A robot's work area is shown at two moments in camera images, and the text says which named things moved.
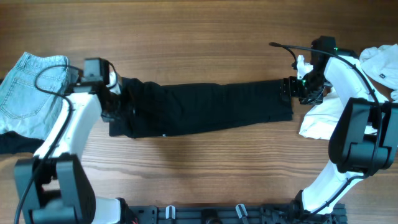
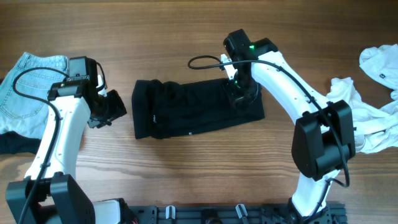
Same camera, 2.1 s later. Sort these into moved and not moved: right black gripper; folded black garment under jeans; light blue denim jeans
Moved: right black gripper
Not moved: folded black garment under jeans; light blue denim jeans
